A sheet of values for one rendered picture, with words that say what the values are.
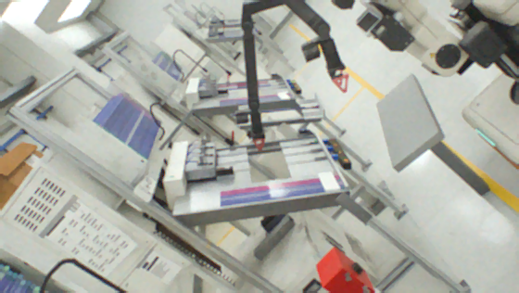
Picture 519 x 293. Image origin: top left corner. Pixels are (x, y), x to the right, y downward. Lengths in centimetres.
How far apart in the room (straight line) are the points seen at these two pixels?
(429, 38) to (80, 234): 158
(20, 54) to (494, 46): 451
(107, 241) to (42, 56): 362
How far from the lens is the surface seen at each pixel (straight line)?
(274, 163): 342
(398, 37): 202
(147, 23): 994
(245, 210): 192
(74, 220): 201
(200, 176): 221
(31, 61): 548
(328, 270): 164
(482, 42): 206
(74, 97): 542
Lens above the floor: 163
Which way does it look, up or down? 16 degrees down
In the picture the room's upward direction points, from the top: 52 degrees counter-clockwise
